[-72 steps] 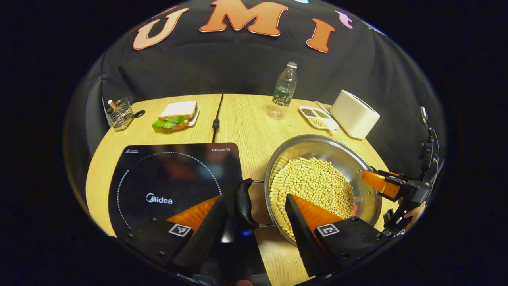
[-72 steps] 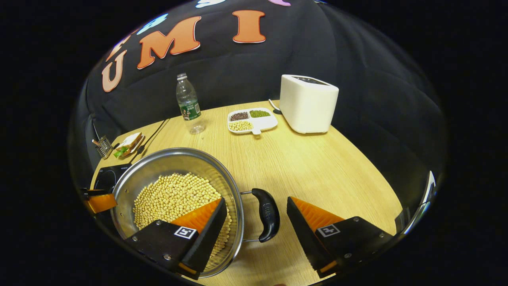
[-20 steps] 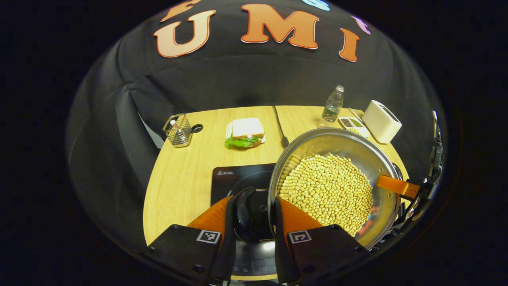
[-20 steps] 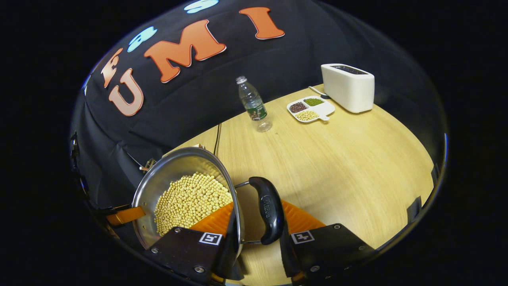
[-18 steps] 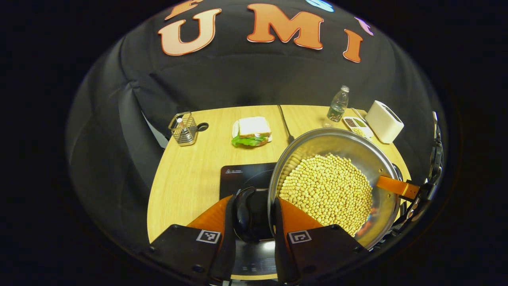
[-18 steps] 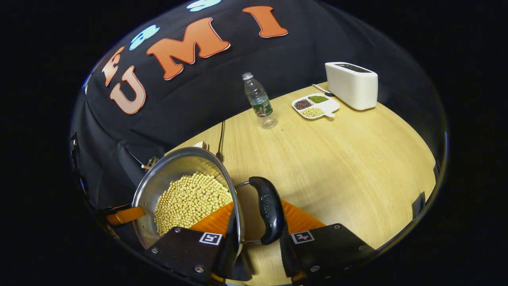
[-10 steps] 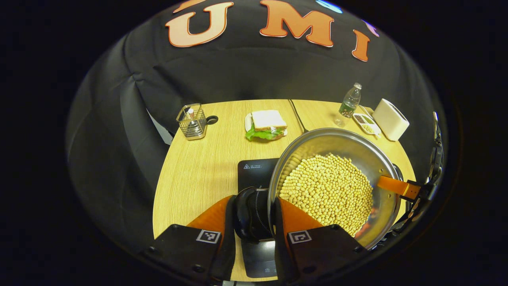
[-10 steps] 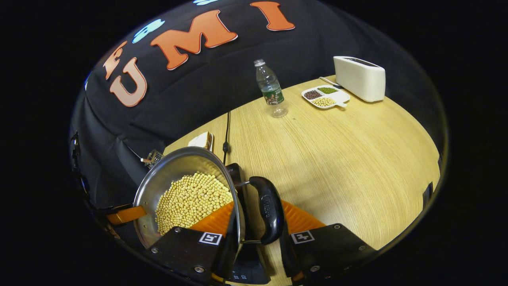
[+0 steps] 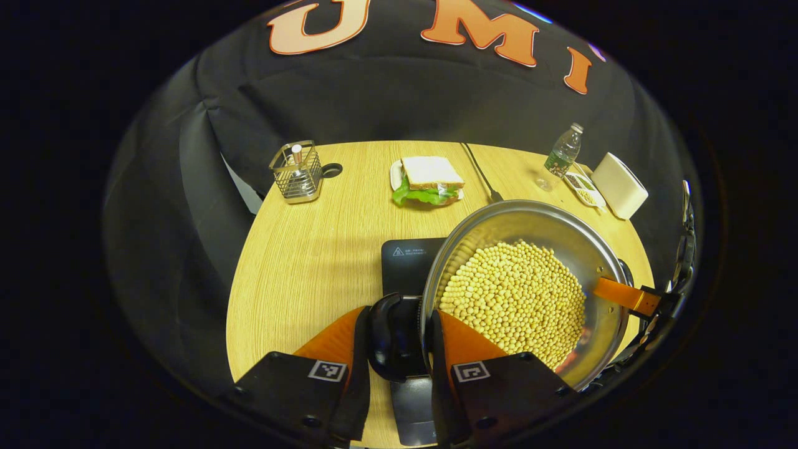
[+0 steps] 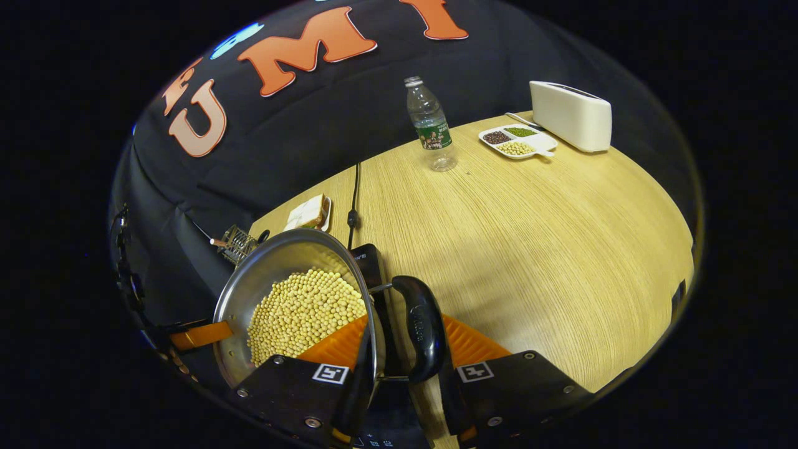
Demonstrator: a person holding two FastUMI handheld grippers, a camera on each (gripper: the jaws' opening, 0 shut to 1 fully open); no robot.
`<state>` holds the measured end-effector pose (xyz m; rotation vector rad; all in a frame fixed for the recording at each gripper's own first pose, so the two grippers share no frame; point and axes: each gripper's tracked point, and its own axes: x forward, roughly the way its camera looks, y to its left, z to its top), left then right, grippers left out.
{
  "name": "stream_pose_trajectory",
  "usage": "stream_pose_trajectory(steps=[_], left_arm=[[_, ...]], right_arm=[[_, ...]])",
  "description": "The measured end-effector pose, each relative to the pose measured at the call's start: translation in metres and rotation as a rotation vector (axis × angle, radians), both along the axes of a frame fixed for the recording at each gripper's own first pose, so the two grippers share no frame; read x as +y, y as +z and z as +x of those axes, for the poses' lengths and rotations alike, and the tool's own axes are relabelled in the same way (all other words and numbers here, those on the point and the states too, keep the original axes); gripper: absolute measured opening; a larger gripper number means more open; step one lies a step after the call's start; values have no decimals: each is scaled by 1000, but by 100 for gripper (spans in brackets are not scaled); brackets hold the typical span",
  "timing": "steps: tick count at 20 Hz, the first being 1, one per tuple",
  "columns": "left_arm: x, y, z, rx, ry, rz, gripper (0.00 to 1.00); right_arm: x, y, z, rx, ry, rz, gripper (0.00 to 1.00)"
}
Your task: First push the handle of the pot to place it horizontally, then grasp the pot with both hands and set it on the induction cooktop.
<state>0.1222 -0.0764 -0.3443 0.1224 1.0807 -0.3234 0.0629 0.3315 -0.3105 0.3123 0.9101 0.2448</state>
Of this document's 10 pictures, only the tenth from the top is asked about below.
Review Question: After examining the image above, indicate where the black power cable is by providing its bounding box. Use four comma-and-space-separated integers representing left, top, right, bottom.
346, 162, 362, 250

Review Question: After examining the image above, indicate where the steel pot with soybeans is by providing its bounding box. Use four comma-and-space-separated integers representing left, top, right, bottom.
212, 228, 448, 390

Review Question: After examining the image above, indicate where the sandwich with lettuce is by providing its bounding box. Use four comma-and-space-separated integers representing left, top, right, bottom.
284, 194, 330, 233

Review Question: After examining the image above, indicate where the small clear glass container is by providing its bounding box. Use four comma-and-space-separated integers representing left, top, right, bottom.
212, 224, 259, 266

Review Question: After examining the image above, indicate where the white divided bean dish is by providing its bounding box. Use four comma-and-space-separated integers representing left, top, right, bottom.
478, 125, 559, 161

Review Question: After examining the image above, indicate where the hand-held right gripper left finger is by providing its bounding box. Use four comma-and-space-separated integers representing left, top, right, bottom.
228, 315, 378, 447

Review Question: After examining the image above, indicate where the silver spoon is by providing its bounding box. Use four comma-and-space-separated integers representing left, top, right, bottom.
505, 112, 544, 132

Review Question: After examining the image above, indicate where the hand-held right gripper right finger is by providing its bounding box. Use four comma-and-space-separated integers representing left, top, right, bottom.
436, 314, 593, 448

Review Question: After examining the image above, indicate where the white toaster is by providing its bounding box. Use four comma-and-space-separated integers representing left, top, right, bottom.
529, 80, 613, 153

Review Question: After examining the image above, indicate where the clear plastic water bottle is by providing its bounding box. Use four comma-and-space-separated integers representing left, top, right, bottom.
403, 76, 459, 173

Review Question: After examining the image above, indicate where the black induction cooktop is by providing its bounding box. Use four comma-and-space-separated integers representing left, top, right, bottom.
346, 243, 434, 449

